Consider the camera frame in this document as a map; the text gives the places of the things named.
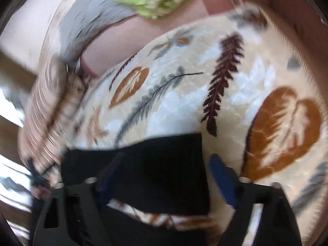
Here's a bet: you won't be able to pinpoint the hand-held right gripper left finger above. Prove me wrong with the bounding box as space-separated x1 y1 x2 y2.
33 152 125 246

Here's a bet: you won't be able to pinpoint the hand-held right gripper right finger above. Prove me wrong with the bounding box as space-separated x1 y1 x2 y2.
208 154 303 246

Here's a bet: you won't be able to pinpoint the black pants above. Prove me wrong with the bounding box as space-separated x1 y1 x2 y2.
60 133 214 214

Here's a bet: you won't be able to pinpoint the striped beige folded quilt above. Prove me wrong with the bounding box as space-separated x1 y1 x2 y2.
20 59 86 177

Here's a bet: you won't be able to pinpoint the leaf print blanket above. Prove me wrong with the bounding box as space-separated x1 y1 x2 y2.
20 6 326 237

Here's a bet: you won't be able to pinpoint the pink sofa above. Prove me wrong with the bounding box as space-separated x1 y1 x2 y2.
79 0 322 79

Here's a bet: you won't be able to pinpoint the grey quilted blanket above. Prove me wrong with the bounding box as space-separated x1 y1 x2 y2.
58 0 139 63

